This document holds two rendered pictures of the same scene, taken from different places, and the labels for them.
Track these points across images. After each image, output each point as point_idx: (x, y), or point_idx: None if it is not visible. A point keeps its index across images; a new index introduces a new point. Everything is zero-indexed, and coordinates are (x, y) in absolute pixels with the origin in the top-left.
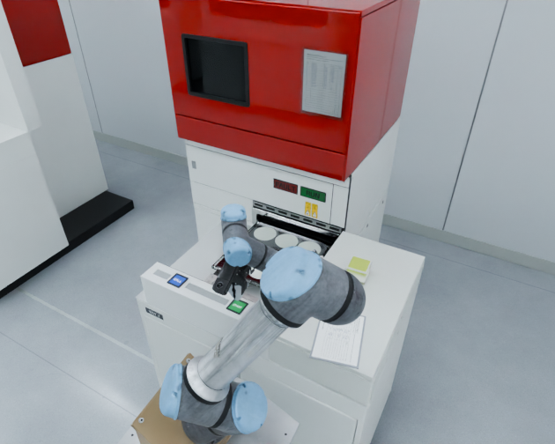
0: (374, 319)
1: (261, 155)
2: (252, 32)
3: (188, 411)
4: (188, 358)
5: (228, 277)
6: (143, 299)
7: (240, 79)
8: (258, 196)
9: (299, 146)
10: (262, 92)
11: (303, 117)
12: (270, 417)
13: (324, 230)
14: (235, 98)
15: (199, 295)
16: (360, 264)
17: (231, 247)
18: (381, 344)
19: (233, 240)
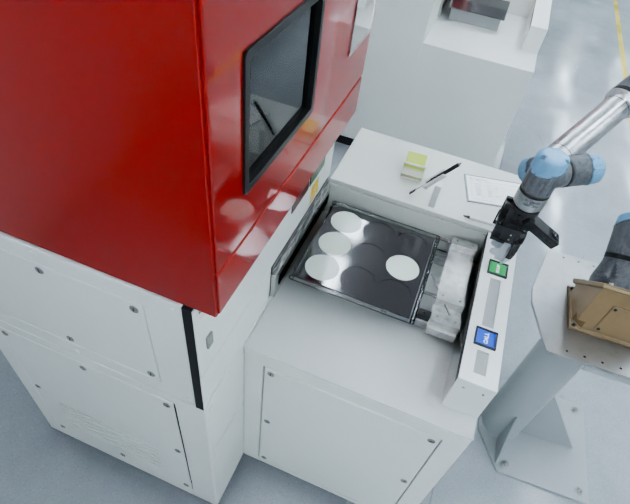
0: (463, 169)
1: (310, 175)
2: None
3: None
4: (611, 283)
5: (545, 224)
6: (472, 426)
7: (305, 71)
8: (277, 252)
9: (339, 111)
10: (325, 66)
11: (348, 62)
12: (555, 268)
13: (322, 197)
14: (295, 116)
15: (498, 308)
16: (418, 157)
17: (604, 162)
18: (489, 169)
19: (596, 159)
